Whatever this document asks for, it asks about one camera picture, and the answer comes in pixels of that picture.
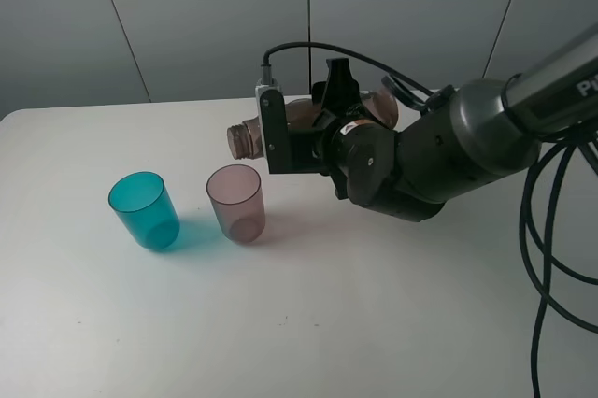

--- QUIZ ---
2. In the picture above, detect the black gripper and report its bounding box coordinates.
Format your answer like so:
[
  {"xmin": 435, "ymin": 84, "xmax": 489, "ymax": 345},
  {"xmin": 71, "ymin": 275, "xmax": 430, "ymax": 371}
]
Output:
[{"xmin": 292, "ymin": 58, "xmax": 374, "ymax": 175}]

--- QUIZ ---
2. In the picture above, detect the brown translucent water bottle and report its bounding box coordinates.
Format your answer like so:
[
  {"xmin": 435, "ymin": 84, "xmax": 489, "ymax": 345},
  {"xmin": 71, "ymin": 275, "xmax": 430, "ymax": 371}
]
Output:
[{"xmin": 227, "ymin": 87, "xmax": 399, "ymax": 160}]

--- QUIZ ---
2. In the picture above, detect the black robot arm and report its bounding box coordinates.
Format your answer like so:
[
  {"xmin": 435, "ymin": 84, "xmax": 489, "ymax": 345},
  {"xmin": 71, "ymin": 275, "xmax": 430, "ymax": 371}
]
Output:
[{"xmin": 291, "ymin": 28, "xmax": 597, "ymax": 222}]

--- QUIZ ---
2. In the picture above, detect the pink translucent cup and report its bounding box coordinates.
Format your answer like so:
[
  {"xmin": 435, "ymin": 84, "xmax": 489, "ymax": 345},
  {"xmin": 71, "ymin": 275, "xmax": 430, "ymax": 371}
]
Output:
[{"xmin": 206, "ymin": 164, "xmax": 265, "ymax": 244}]

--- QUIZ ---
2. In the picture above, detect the teal translucent cup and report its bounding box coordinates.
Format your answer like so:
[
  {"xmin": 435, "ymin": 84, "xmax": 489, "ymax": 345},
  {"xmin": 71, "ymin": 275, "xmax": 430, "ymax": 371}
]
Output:
[{"xmin": 107, "ymin": 171, "xmax": 180, "ymax": 251}]

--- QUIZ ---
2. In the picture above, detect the black camera cable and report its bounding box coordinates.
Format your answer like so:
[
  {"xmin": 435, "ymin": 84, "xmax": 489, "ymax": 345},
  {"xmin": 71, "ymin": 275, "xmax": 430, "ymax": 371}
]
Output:
[{"xmin": 260, "ymin": 41, "xmax": 435, "ymax": 105}]

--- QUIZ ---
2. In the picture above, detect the black cable bundle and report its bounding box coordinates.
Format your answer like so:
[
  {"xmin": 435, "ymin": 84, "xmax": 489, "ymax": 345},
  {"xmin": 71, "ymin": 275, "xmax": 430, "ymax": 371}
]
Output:
[{"xmin": 519, "ymin": 131, "xmax": 598, "ymax": 398}]

